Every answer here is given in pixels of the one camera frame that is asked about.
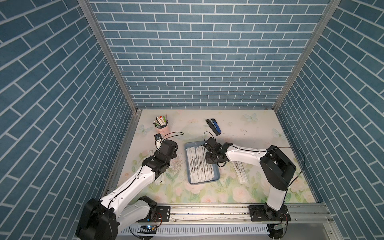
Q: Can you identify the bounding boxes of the white straw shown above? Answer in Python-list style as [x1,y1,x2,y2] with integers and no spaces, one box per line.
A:
[186,148,195,184]
[190,148,199,184]

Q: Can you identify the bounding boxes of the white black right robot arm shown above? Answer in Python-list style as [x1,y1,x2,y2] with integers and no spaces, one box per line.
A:
[203,138,297,222]

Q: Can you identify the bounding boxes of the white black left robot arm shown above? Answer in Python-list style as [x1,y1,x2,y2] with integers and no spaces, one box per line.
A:
[75,140,178,240]

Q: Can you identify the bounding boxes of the blue storage box tray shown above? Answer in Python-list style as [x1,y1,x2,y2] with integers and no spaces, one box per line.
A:
[185,141,220,185]

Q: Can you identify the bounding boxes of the white straws pile right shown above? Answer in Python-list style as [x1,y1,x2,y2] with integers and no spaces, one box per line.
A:
[232,162,249,184]

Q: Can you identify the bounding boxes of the white straws pile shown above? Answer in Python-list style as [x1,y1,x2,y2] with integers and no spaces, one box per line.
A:
[232,162,249,184]
[147,150,170,185]

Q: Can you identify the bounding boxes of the white straws pile left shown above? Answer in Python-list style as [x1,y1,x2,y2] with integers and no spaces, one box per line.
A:
[147,150,170,185]

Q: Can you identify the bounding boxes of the pink pen cup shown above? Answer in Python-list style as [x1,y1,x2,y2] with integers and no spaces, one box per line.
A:
[154,121,171,136]

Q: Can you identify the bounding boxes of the pens in cup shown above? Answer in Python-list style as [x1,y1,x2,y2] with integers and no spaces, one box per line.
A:
[154,115,168,129]

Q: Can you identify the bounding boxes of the blue black stapler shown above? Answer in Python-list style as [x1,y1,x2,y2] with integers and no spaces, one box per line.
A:
[206,119,222,136]

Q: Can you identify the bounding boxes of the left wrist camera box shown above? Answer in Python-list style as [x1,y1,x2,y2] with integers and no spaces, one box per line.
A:
[154,134,163,141]

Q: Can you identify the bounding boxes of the white ribbed cable duct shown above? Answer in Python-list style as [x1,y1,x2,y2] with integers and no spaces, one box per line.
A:
[119,224,270,237]

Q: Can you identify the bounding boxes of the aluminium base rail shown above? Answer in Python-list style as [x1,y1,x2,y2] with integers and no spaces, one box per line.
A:
[86,202,334,226]

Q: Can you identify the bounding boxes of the aluminium corner post left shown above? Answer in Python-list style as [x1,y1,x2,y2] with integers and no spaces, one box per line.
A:
[78,0,138,114]

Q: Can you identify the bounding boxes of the aluminium corner post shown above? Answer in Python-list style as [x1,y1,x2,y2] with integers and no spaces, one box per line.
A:
[78,0,138,114]
[273,0,341,113]

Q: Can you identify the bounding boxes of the aluminium corner post right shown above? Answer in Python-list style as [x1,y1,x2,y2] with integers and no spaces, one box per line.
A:
[273,0,341,113]

